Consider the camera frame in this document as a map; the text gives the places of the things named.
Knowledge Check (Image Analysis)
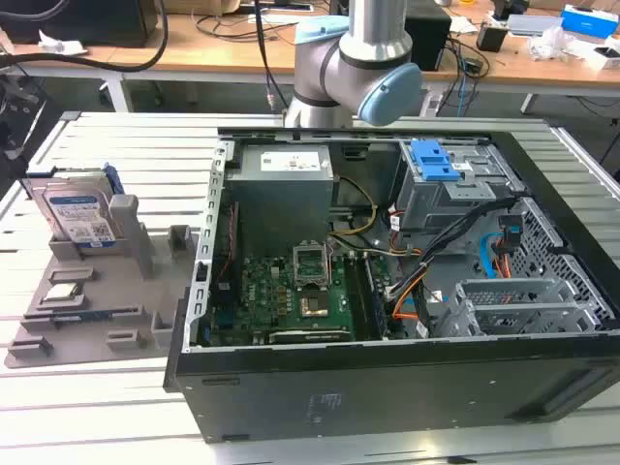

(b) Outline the hard disk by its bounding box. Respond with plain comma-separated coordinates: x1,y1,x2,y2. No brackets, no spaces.
26,164,128,249

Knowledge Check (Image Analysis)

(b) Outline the grey metal disk bay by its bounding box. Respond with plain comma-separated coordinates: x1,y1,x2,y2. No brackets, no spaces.
396,139,522,233

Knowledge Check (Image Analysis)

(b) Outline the grey power supply unit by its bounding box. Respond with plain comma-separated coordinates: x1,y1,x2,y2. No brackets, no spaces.
226,143,335,243

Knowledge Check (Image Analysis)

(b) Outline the CPU socket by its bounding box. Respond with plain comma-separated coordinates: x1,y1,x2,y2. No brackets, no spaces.
298,289,331,319

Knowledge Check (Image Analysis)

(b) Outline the green motherboard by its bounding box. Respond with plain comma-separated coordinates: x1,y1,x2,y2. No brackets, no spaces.
207,254,388,345

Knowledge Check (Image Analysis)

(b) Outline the black RAM slot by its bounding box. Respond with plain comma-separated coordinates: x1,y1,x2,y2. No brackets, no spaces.
344,255,370,340

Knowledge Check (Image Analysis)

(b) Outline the installed RAM stick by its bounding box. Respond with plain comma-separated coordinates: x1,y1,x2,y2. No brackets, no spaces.
362,256,388,336

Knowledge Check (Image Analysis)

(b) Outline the black graphics card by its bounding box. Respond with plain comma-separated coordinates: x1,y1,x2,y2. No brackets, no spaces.
268,328,353,345

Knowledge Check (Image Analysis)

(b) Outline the blue plastic bay latch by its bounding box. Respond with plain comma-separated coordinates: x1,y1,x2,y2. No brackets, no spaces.
410,139,461,183

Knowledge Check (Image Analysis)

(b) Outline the black open PC case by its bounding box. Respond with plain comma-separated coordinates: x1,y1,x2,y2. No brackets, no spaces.
163,126,620,445

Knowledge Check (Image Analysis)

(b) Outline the grey parts rack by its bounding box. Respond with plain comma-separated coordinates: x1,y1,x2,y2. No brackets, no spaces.
3,193,202,370

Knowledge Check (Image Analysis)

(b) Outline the wooden desk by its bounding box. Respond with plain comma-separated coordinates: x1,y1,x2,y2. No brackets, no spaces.
0,0,620,98

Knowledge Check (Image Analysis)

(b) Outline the grey perforated drive cage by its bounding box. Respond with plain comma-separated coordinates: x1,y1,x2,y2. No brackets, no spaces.
435,278,602,339

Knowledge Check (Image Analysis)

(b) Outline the black speaker box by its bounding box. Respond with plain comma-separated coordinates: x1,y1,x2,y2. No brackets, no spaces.
404,9,452,73

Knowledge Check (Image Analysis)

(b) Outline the long RAM stick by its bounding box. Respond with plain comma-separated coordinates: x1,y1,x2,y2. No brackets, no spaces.
23,309,140,326

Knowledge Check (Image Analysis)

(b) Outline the silver CPU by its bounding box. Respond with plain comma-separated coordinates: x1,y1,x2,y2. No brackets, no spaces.
42,283,78,304

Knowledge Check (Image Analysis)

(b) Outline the small black container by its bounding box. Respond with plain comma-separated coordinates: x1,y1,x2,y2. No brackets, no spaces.
477,24,509,53

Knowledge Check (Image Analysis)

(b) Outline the large black box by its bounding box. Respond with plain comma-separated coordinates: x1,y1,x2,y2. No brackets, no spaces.
0,0,159,48

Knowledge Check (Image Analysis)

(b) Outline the grey flat case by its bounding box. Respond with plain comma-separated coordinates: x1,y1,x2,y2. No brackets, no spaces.
506,13,563,36

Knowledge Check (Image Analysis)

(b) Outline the clear plastic wrap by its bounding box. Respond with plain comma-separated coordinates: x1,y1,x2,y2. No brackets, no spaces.
527,26,587,62

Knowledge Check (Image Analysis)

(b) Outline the white phone box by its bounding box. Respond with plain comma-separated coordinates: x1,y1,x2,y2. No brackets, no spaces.
583,43,620,71

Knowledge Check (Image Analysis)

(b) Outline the blue cardboard box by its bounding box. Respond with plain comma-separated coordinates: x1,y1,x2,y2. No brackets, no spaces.
560,4,620,38

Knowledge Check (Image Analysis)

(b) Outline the metal socket cover frame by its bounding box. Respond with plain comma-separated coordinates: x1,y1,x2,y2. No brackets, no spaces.
293,240,330,290

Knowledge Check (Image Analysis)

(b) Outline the yellow wire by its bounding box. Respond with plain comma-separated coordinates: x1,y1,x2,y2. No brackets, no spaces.
328,176,379,238

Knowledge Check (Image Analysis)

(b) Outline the orange wire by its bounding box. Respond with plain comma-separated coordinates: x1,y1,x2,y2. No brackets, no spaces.
391,275,428,321

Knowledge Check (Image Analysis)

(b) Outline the black cable bundle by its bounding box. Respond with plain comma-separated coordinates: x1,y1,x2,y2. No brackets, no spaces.
387,193,525,301

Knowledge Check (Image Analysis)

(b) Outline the thin black cable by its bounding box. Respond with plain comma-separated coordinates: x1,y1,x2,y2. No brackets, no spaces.
254,0,288,115

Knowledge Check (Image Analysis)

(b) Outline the blue wire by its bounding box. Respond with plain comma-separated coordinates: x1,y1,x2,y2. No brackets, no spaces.
479,232,503,280

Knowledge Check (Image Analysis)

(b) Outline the thick black hose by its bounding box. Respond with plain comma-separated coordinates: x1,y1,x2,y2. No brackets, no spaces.
0,0,170,74

